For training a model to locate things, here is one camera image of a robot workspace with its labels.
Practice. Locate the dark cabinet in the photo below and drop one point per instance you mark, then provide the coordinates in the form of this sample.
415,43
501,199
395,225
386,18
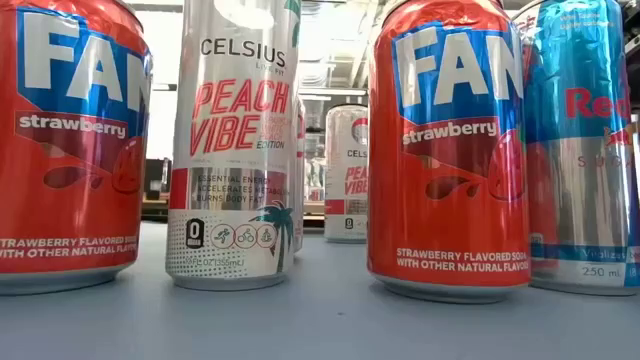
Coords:
156,177

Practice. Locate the black metal table frame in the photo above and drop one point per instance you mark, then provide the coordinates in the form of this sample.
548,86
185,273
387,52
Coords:
312,225

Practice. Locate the silver ventilation duct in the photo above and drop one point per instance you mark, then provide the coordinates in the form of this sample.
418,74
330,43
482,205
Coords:
314,75

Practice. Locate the blue silver Red Bull can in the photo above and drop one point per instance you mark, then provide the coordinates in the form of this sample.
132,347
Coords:
585,175

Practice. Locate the wooden shelf with black frame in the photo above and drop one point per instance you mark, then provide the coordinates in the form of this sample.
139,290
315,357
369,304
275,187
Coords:
314,208

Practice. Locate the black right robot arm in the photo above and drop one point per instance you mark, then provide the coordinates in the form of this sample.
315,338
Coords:
635,75

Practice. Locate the white Celsius Peach Vibe can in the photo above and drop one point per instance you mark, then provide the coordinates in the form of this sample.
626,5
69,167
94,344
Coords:
345,200
230,150

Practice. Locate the red Fanta strawberry can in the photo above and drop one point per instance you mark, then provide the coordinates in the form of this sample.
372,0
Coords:
75,200
450,225

